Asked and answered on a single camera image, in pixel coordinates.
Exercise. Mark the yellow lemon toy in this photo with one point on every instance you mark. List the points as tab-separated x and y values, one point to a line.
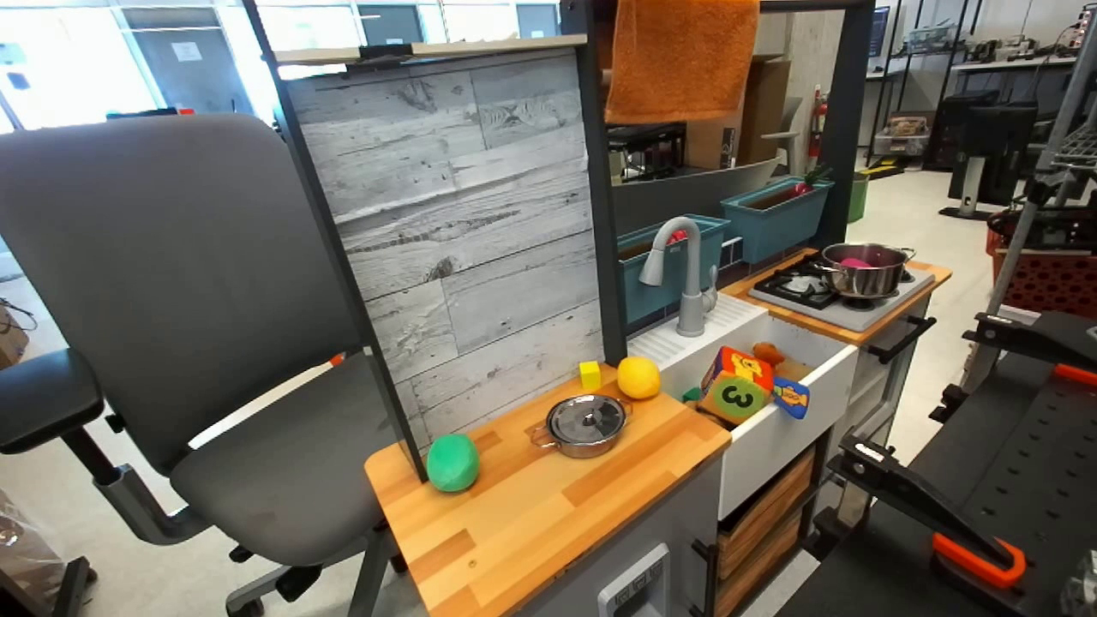
640	378

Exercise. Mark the black workbench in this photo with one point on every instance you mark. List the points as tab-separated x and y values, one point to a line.
1016	455

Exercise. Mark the grey toy faucet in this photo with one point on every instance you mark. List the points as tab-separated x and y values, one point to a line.
695	294

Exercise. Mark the teal plastic bin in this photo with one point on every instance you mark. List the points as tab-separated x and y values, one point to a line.
776	225
657	285

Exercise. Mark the metal pot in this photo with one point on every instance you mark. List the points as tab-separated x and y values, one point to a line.
860	275

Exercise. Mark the wooden countertop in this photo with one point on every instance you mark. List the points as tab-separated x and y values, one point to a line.
535	500

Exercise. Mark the orange terry towel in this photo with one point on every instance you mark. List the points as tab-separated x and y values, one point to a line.
683	54

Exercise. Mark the small blue picture toy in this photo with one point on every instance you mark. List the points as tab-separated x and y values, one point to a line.
788	399

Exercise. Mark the grey wood-pattern back panel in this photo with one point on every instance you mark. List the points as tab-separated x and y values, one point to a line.
458	227

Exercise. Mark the small yellow cube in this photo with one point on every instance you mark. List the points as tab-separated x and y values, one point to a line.
591	373

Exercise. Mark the wooden stove counter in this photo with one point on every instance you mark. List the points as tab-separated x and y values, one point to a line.
843	329

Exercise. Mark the black chair seat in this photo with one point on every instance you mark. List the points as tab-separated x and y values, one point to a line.
38	394

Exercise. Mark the colourful picture cube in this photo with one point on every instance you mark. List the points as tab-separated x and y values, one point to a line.
739	389

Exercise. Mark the black clamp orange grip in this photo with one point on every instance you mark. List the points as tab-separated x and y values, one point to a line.
914	500

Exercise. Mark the green ball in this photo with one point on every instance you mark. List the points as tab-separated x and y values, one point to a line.
454	462

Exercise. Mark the grey kitchen cabinet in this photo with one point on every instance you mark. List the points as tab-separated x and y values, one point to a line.
673	548

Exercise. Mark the black kitchen frame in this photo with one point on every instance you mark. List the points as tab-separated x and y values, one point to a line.
600	227

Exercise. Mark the white sink basin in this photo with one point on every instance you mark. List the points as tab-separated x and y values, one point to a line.
776	446

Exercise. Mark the red fire extinguisher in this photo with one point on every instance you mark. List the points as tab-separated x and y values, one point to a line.
818	123

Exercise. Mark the red perforated crate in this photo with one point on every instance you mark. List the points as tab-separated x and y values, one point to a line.
1046	277

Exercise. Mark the brown cardboard box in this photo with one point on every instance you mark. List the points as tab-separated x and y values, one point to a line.
768	106

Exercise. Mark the grey office chair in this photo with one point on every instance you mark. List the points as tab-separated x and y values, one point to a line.
171	261

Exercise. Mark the black toy stove top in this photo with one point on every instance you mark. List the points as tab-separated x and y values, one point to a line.
800	285

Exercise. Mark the black storage rack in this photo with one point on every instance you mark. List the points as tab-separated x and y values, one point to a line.
994	123

